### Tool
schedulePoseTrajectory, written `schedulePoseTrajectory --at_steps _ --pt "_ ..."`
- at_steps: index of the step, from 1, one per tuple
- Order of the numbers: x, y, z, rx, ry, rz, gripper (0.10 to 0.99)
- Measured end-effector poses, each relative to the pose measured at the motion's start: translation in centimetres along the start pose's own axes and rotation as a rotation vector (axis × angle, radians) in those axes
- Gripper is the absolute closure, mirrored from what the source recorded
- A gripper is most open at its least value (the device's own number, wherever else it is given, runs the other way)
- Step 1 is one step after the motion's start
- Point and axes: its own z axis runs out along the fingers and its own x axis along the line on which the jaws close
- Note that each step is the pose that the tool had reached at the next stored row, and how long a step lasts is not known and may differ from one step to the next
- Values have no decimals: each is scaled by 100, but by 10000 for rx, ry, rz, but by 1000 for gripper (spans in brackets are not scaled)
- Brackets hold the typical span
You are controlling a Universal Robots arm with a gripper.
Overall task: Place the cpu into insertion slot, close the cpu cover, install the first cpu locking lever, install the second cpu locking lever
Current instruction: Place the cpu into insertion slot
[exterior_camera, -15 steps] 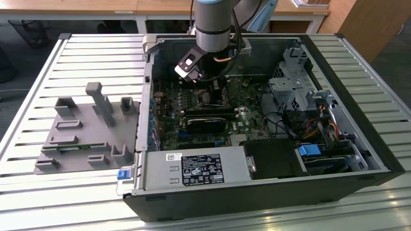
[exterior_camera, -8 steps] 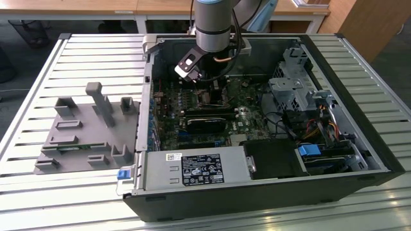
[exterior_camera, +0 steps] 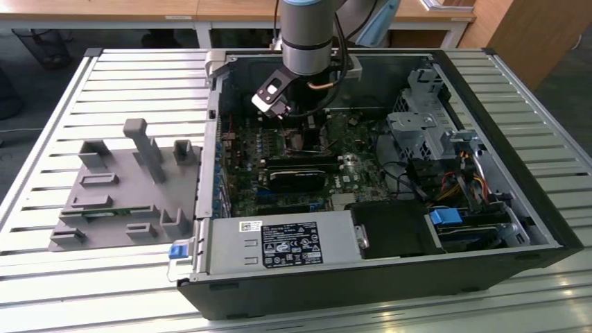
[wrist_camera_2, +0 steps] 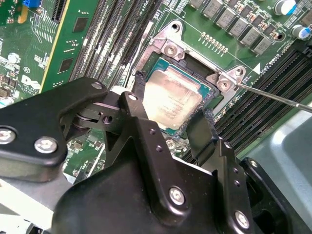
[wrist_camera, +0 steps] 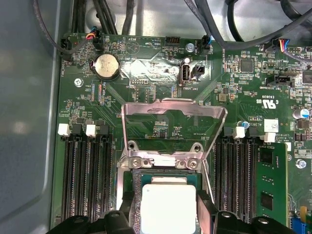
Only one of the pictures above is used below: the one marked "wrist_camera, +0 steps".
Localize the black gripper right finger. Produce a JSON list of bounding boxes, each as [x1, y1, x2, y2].
[[196, 190, 293, 234]]

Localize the internal USB port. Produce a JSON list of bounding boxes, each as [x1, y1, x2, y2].
[[180, 63, 192, 86]]

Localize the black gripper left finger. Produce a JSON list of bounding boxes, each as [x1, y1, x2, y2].
[[50, 192, 135, 234]]

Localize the thick black wire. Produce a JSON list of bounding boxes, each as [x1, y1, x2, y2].
[[194, 0, 312, 49]]

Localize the green RAM stick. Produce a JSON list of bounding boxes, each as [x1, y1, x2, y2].
[[257, 143, 290, 221]]

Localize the black RAM slot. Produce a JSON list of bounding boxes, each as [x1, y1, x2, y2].
[[97, 125, 115, 217], [240, 129, 263, 224], [215, 126, 234, 212], [59, 123, 74, 221], [227, 128, 245, 215], [85, 124, 100, 221], [72, 124, 86, 220]]

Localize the silver topped CPU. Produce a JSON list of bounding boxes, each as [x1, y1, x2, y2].
[[133, 170, 203, 234]]

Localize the metal socket cover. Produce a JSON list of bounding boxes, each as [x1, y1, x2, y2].
[[121, 97, 229, 169]]

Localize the CPU socket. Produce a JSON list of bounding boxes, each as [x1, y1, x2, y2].
[[116, 140, 216, 234]]

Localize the metal locking lever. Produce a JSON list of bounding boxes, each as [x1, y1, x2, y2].
[[202, 160, 216, 205], [116, 160, 124, 211]]

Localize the gray round wire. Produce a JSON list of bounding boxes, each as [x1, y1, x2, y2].
[[33, 0, 95, 56]]

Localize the green motherboard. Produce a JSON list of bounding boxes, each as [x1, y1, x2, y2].
[[50, 33, 312, 234]]

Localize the black open PC case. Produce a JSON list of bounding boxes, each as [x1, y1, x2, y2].
[[0, 0, 312, 234]]

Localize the silver coin cell battery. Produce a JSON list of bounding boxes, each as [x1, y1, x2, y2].
[[94, 53, 121, 80]]

